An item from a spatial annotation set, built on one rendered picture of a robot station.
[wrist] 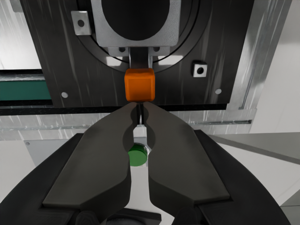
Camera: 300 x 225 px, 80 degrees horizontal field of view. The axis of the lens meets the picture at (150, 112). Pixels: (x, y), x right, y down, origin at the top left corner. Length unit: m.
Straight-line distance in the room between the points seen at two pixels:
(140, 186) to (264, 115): 0.36
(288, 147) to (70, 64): 1.97
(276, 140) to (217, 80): 1.71
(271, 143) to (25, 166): 1.80
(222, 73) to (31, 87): 0.26
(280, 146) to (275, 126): 1.51
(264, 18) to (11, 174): 0.61
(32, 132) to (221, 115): 0.29
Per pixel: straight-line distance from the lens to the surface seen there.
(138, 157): 0.30
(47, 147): 0.34
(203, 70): 0.23
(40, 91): 0.30
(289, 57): 0.43
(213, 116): 0.29
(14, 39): 0.32
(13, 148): 0.53
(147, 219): 0.63
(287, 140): 2.00
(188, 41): 0.20
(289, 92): 0.47
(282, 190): 0.70
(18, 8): 0.25
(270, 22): 0.27
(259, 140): 1.85
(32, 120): 0.31
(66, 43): 0.24
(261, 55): 0.28
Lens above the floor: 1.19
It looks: 59 degrees down
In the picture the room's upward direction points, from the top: 176 degrees clockwise
